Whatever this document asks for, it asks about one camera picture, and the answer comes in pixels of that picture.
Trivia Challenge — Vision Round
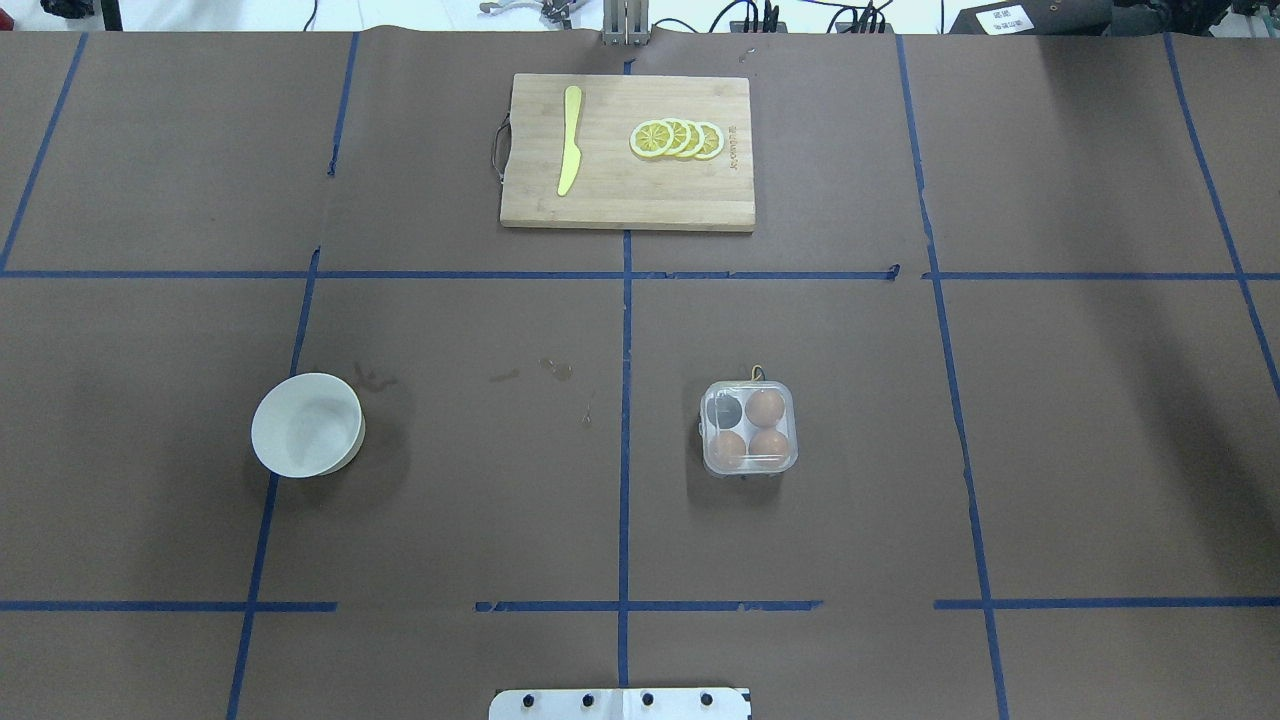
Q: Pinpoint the brown egg cell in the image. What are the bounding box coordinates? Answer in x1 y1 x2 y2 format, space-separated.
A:
745 387 786 429
748 428 792 468

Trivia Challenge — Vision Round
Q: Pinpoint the yellow plastic knife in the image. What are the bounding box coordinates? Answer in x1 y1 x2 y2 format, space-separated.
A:
556 85 584 197

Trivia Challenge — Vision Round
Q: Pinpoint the brown egg from bowl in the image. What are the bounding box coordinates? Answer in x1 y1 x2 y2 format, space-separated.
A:
704 430 748 475

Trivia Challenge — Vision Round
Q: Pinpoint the wooden cutting board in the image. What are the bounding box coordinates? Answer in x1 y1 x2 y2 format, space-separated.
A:
500 73 756 233

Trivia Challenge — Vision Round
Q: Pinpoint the white bowl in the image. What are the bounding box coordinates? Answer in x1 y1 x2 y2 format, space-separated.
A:
250 372 366 479

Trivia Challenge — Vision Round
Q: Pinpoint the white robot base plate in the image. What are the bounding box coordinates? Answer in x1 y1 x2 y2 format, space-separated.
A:
488 687 753 719

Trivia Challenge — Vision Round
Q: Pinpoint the clear plastic egg box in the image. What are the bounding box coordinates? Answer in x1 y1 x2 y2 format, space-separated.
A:
699 380 799 477

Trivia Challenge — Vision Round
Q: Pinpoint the brown egg near cell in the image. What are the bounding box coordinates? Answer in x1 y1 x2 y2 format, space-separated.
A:
748 428 792 468

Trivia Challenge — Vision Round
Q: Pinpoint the outermost lemon slice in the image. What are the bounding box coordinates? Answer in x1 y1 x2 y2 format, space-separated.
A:
691 122 724 161

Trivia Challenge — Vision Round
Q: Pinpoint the brown egg far cell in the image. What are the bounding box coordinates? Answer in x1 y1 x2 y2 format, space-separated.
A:
745 387 786 429

